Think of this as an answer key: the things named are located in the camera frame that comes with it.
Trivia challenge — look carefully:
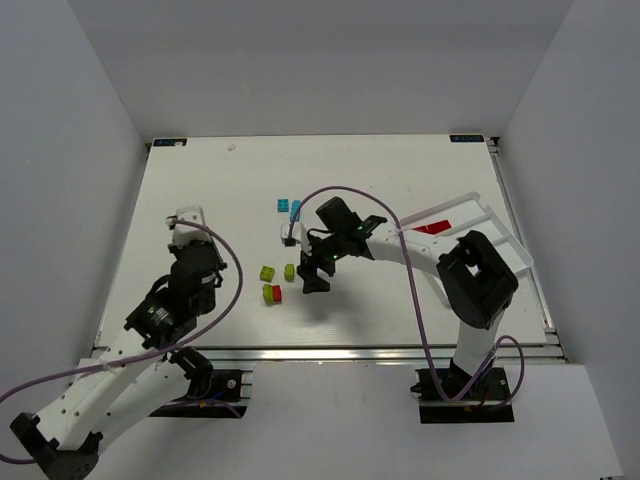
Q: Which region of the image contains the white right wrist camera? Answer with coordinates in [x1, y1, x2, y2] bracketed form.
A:
[280, 222, 309, 252]

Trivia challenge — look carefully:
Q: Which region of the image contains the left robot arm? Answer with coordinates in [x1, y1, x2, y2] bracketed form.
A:
[10, 232, 227, 479]

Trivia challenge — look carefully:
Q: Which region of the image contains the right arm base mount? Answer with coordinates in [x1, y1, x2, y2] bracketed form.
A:
[410, 367, 515, 425]

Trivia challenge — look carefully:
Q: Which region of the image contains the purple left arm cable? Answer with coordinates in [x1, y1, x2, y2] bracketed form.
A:
[0, 215, 245, 464]

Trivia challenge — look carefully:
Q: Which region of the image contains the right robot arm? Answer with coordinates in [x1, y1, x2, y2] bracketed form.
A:
[282, 197, 519, 402]

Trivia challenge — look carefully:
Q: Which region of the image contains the blue long lego brick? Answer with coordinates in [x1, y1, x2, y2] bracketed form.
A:
[289, 200, 301, 222]

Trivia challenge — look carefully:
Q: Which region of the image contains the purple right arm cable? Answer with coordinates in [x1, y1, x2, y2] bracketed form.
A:
[287, 186, 526, 405]

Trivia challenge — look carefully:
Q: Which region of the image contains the aluminium front table rail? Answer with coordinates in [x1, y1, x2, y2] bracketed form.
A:
[199, 342, 565, 364]

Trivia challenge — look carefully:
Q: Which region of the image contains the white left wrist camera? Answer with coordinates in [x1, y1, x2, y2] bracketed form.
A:
[165, 205, 211, 248]

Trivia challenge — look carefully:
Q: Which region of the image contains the blue square lego brick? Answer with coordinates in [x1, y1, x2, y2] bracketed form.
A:
[277, 199, 290, 213]

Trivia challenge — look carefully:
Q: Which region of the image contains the blue corner label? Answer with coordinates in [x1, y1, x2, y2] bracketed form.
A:
[152, 138, 187, 148]
[449, 134, 485, 143]

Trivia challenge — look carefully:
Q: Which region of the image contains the red lego plate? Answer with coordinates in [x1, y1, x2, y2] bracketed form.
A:
[413, 220, 452, 235]

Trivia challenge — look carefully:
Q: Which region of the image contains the right blue corner label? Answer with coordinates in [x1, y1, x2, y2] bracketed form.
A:
[449, 134, 485, 143]

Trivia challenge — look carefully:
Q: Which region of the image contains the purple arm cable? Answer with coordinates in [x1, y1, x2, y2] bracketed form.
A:
[287, 186, 526, 405]
[0, 215, 245, 464]

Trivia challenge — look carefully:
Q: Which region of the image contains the green small lego brick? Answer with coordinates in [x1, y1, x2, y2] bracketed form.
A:
[284, 264, 296, 282]

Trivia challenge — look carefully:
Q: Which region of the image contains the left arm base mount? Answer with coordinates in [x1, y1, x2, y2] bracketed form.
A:
[150, 369, 253, 419]

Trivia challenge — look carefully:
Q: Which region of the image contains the red small lego brick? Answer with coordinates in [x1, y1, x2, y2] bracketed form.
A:
[272, 285, 282, 303]

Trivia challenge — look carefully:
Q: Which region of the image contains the green square lego brick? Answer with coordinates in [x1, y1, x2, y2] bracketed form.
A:
[259, 266, 275, 282]

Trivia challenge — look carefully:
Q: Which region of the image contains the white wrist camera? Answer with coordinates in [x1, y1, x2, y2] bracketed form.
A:
[280, 222, 309, 252]
[165, 205, 211, 248]

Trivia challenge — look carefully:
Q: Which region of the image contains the white divided sorting tray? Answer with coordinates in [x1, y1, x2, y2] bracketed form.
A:
[400, 192, 534, 279]

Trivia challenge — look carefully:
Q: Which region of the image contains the left blue corner label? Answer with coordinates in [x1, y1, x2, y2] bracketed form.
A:
[152, 138, 187, 148]

